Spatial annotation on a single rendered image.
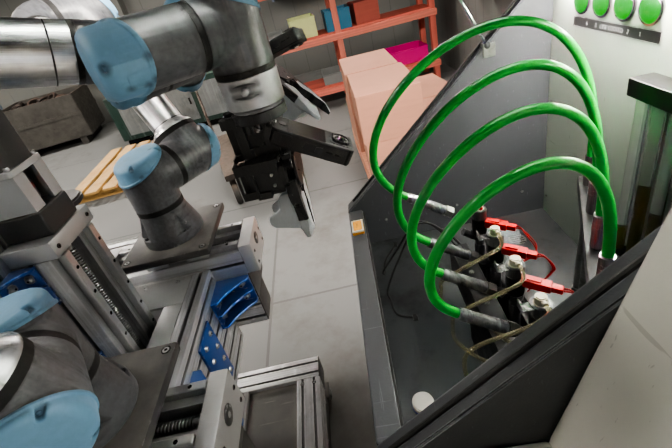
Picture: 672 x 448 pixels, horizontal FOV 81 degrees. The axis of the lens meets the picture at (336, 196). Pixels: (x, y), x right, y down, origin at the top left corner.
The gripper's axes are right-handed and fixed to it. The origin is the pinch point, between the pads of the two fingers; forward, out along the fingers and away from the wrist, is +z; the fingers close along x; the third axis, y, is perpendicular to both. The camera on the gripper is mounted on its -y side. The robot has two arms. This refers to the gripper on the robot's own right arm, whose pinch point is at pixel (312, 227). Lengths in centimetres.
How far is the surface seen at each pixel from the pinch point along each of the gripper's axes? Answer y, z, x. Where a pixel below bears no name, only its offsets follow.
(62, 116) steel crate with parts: 422, 72, -547
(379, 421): -4.0, 25.9, 16.0
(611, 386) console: -28.7, 7.7, 26.7
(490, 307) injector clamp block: -26.0, 22.9, 1.4
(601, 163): -39.7, -3.8, 4.7
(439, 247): -16.3, -2.0, 12.7
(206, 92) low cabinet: 175, 75, -486
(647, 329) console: -30.7, -0.3, 26.8
